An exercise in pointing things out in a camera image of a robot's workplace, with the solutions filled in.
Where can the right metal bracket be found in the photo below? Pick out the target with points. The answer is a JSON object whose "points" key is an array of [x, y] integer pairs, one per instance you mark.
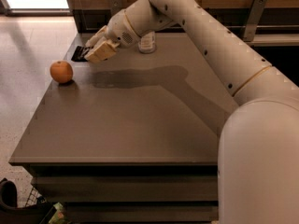
{"points": [[248, 31]]}

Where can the black bag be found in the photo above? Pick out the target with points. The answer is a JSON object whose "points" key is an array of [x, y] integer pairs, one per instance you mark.
{"points": [[11, 213]]}

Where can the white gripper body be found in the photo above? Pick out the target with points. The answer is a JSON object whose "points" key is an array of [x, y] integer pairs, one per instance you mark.
{"points": [[119, 32]]}

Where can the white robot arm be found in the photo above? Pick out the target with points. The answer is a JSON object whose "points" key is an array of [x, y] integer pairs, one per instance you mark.
{"points": [[258, 161]]}

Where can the black rxbar chocolate wrapper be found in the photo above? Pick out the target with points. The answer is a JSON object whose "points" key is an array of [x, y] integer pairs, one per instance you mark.
{"points": [[80, 53]]}

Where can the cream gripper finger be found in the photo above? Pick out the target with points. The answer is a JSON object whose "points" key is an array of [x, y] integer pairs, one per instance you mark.
{"points": [[101, 50], [97, 39]]}

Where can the orange fruit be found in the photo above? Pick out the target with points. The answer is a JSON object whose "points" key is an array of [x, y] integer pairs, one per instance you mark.
{"points": [[61, 72]]}

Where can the left metal bracket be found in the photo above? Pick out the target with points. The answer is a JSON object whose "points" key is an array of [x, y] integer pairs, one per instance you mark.
{"points": [[115, 6]]}

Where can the clear plastic water bottle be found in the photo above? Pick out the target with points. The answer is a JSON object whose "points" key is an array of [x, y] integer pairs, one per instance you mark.
{"points": [[146, 44]]}

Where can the green snack package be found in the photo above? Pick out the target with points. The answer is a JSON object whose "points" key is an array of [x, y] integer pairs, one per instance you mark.
{"points": [[59, 216]]}

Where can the wire basket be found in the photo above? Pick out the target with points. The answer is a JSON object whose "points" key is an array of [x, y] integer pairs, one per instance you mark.
{"points": [[34, 197]]}

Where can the metal bracket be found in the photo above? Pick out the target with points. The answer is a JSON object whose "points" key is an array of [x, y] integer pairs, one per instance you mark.
{"points": [[115, 6], [248, 31]]}

